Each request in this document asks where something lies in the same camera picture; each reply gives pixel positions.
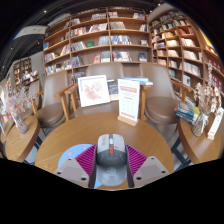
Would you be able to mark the blue flat book stack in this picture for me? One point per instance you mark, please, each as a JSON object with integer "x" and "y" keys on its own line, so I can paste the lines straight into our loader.
{"x": 138, "y": 80}

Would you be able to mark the white red-topped table sign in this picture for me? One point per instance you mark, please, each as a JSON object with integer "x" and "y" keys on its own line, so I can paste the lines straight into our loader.
{"x": 128, "y": 101}

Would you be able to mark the stack of books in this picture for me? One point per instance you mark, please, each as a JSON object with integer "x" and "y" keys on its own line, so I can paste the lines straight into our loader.
{"x": 186, "y": 111}

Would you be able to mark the small distant wooden bookshelf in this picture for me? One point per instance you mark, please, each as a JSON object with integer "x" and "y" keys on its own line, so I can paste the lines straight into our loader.
{"x": 23, "y": 71}

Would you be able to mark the grey computer mouse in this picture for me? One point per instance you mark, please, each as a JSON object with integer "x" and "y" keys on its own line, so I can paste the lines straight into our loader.
{"x": 111, "y": 160}

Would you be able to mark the small white table sign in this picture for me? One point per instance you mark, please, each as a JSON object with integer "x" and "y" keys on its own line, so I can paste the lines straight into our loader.
{"x": 216, "y": 125}

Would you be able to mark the round blue mouse pad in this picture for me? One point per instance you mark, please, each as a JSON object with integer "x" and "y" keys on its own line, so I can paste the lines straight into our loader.
{"x": 71, "y": 151}

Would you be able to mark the dark upright book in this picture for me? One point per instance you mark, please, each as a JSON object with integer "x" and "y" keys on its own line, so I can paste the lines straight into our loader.
{"x": 113, "y": 90}

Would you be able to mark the long wooden bookshelf with posters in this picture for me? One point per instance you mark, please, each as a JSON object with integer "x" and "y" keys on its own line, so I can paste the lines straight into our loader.
{"x": 186, "y": 50}

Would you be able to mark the wide wooden bookshelf unit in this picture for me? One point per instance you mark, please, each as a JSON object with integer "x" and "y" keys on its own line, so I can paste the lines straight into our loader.
{"x": 100, "y": 40}

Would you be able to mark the white ceiling panel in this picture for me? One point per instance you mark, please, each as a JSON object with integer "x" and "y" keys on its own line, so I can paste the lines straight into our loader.
{"x": 31, "y": 31}

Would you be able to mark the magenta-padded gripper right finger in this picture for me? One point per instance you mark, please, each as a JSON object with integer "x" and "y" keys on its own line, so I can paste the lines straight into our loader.
{"x": 151, "y": 170}

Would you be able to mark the round wooden side table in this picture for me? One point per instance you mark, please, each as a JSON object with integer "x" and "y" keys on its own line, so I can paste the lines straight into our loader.
{"x": 21, "y": 143}
{"x": 200, "y": 146}

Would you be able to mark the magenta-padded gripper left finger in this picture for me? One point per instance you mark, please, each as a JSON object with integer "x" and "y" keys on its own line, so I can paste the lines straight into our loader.
{"x": 71, "y": 170}

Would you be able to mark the glass vase with pink flowers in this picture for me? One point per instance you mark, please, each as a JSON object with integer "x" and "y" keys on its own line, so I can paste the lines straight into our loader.
{"x": 20, "y": 125}

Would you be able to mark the glass vase with beige flowers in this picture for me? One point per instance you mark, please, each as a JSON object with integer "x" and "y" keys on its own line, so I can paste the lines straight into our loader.
{"x": 199, "y": 125}

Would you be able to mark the white framed floral picture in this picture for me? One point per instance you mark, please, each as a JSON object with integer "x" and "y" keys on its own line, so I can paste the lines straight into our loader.
{"x": 94, "y": 90}

